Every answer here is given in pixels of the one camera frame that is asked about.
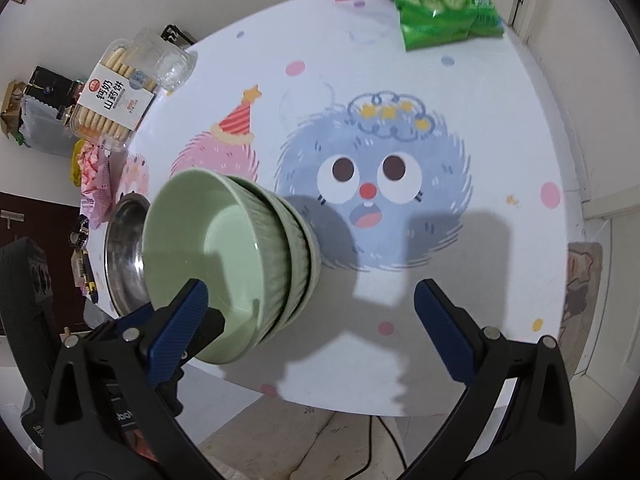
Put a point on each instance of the clear glass cup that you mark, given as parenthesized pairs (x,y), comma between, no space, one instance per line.
(168,65)

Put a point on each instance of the green Lays chips bag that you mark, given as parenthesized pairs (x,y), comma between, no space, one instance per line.
(432,23)

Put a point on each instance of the yellow utility knife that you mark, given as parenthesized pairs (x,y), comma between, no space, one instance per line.
(89,278)

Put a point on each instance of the cat pattern floor mat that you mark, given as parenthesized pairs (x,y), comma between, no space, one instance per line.
(584,268)

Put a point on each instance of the yellow plastic bag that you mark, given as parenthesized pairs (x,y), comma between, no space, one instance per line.
(75,171)

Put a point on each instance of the small steel bowl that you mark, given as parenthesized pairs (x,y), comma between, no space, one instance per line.
(123,262)

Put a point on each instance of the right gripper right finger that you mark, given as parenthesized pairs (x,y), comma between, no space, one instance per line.
(515,418)

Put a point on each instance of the green ceramic bowl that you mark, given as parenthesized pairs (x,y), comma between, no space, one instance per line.
(285,252)
(204,225)

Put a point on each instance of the yam biscuit plastic box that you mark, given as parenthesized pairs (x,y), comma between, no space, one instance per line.
(113,100)

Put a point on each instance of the cream ceramic bowl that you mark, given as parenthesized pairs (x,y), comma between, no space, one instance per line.
(305,262)

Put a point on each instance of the pink strawberry ring bag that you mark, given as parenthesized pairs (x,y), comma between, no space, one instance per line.
(95,184)

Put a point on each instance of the small cardboard box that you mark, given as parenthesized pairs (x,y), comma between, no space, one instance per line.
(78,268)

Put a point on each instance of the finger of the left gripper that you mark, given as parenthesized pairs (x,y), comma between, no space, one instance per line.
(135,319)
(211,327)

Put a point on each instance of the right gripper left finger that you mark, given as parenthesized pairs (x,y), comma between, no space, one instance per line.
(72,435)

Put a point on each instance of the black wrist watch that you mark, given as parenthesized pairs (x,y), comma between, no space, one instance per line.
(80,233)

